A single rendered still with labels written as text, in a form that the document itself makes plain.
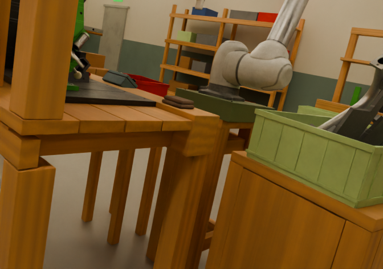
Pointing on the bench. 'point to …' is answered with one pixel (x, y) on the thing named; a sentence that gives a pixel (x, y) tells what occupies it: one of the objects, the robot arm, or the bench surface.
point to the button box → (119, 79)
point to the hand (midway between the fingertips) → (200, 0)
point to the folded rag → (178, 102)
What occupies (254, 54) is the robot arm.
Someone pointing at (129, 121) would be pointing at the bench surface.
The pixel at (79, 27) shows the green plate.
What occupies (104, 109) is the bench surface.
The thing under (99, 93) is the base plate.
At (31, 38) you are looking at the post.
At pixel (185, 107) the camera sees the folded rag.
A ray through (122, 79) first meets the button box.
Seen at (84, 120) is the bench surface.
